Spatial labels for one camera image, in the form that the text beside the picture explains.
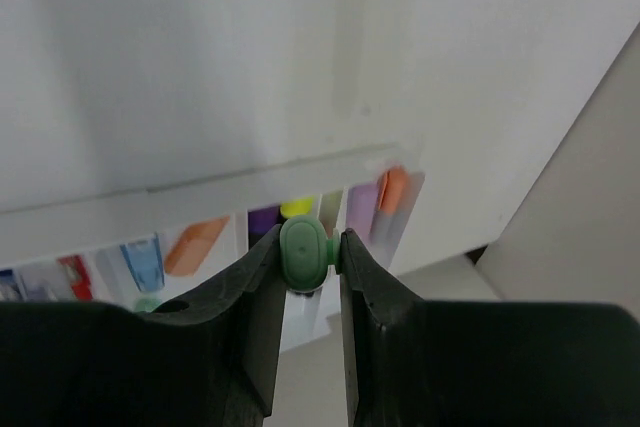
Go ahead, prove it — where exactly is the purple black highlighter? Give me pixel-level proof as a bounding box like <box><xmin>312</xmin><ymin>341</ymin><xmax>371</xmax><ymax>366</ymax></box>
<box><xmin>247</xmin><ymin>205</ymin><xmax>280</xmax><ymax>248</ymax></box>

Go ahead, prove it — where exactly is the orange translucent highlighter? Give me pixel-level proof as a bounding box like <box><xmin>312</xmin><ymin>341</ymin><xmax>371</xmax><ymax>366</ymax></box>
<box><xmin>164</xmin><ymin>216</ymin><xmax>230</xmax><ymax>277</ymax></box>

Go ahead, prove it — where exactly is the white compartment tray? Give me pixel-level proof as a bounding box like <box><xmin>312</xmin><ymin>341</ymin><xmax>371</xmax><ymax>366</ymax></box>
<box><xmin>0</xmin><ymin>142</ymin><xmax>426</xmax><ymax>348</ymax></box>

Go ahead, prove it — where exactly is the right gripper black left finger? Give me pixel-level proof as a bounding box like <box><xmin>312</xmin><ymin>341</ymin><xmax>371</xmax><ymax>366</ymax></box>
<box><xmin>149</xmin><ymin>226</ymin><xmax>286</xmax><ymax>417</ymax></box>

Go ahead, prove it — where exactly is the pink translucent highlighter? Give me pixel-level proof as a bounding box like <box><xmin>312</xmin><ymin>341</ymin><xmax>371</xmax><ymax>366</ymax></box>
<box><xmin>346</xmin><ymin>183</ymin><xmax>379</xmax><ymax>241</ymax></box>

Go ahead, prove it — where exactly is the red pen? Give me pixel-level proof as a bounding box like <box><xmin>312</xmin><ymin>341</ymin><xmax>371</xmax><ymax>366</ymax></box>
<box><xmin>57</xmin><ymin>255</ymin><xmax>94</xmax><ymax>301</ymax></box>

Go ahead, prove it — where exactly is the pale green highlighter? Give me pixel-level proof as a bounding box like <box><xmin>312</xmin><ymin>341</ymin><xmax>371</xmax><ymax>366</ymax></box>
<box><xmin>279</xmin><ymin>215</ymin><xmax>342</xmax><ymax>294</ymax></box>
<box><xmin>132</xmin><ymin>297</ymin><xmax>163</xmax><ymax>313</ymax></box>

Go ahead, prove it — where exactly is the yellow black highlighter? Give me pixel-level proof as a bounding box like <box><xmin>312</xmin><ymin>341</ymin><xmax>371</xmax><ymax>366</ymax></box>
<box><xmin>280</xmin><ymin>196</ymin><xmax>315</xmax><ymax>219</ymax></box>

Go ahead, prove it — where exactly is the orange grey highlighter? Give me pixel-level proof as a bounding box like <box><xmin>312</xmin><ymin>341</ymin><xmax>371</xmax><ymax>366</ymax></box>
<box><xmin>369</xmin><ymin>166</ymin><xmax>425</xmax><ymax>270</ymax></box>

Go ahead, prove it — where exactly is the blue translucent highlighter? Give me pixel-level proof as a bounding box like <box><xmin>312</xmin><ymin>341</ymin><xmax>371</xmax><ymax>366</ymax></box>
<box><xmin>119</xmin><ymin>235</ymin><xmax>165</xmax><ymax>293</ymax></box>

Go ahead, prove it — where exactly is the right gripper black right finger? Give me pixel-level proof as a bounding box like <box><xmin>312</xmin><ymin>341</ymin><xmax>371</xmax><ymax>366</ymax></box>
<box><xmin>339</xmin><ymin>229</ymin><xmax>425</xmax><ymax>425</ymax></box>

